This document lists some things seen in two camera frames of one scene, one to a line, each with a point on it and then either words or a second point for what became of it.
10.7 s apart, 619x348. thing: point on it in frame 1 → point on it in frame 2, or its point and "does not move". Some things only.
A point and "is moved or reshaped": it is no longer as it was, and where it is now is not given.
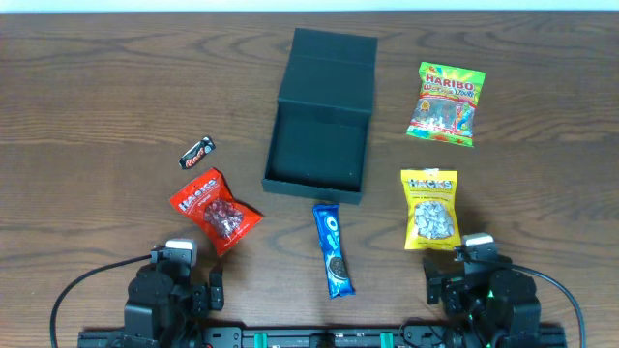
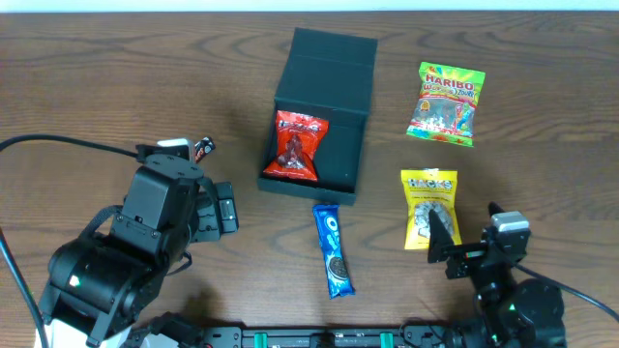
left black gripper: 201,297 → 224,208
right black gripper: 443,286 → 473,256
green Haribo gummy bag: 446,104 does not move
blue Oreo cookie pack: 338,276 does not move
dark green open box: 318,143 does not move
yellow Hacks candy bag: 432,212 does not move
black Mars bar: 203,147 does not move
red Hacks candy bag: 209,203 is moved or reshaped
